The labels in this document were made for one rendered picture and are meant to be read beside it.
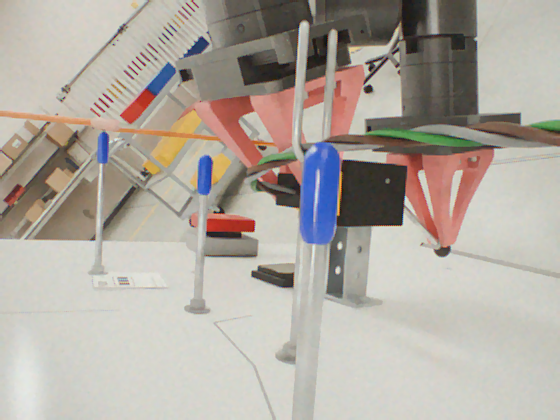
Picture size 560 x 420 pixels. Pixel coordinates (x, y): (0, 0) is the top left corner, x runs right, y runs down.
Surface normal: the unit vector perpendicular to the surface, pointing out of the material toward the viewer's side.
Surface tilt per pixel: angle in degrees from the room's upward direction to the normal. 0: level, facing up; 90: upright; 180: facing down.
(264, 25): 83
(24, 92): 90
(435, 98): 63
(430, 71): 57
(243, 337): 53
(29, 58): 90
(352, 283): 101
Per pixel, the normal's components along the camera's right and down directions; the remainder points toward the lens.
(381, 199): 0.63, 0.10
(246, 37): -0.26, 0.38
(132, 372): 0.07, -0.99
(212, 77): -0.73, 0.39
